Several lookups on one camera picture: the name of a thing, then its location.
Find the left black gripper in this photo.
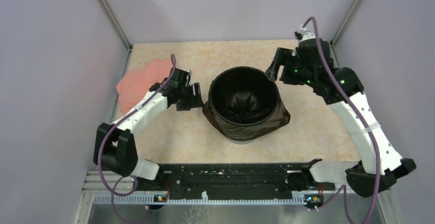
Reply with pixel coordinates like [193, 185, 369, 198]
[175, 82, 204, 111]

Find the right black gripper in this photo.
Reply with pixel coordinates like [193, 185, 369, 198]
[265, 47, 315, 87]

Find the black plastic trash bag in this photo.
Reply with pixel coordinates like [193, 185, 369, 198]
[202, 66, 291, 136]

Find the grey plastic trash bin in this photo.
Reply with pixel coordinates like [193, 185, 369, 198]
[224, 133, 265, 145]

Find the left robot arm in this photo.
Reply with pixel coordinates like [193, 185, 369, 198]
[93, 68, 204, 190]

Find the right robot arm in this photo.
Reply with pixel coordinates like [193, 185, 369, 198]
[266, 39, 416, 198]

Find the pink folded cloth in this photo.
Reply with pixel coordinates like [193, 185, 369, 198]
[116, 58, 172, 114]

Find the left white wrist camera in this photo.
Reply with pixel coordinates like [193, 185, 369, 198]
[184, 69, 192, 82]

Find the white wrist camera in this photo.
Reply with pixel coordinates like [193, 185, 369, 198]
[294, 27, 316, 47]
[184, 69, 192, 82]

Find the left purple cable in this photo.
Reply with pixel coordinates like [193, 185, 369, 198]
[97, 53, 177, 224]

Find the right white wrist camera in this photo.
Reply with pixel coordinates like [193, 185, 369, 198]
[294, 27, 316, 47]

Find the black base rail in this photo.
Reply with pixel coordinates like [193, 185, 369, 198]
[137, 160, 335, 200]

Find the aluminium front frame rail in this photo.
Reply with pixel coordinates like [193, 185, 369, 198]
[82, 171, 134, 193]

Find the left aluminium corner post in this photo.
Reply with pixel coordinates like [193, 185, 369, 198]
[97, 0, 132, 52]

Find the aluminium corner post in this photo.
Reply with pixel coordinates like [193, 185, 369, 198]
[97, 0, 132, 52]
[330, 0, 363, 48]

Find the right aluminium corner post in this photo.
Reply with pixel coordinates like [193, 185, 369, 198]
[330, 0, 363, 48]

